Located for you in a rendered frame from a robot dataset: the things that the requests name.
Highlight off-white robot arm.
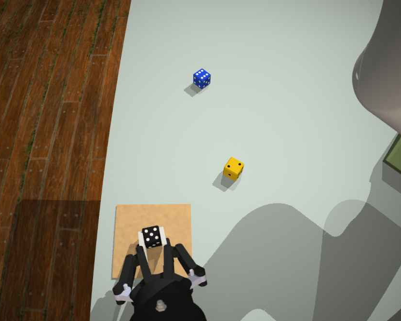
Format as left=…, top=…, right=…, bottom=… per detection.
left=130, top=0, right=401, bottom=321

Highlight black die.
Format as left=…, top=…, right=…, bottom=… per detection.
left=142, top=226, right=162, bottom=249

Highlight yellow die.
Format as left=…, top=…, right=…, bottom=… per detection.
left=223, top=157, right=244, bottom=181

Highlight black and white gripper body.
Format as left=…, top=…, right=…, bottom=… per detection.
left=130, top=272, right=193, bottom=312

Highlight tan square mat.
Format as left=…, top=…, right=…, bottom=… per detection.
left=112, top=204, right=192, bottom=278

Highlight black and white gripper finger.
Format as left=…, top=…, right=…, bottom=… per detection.
left=159, top=227, right=207, bottom=289
left=112, top=231, right=153, bottom=305

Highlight blue die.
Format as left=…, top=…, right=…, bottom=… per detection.
left=193, top=69, right=211, bottom=89

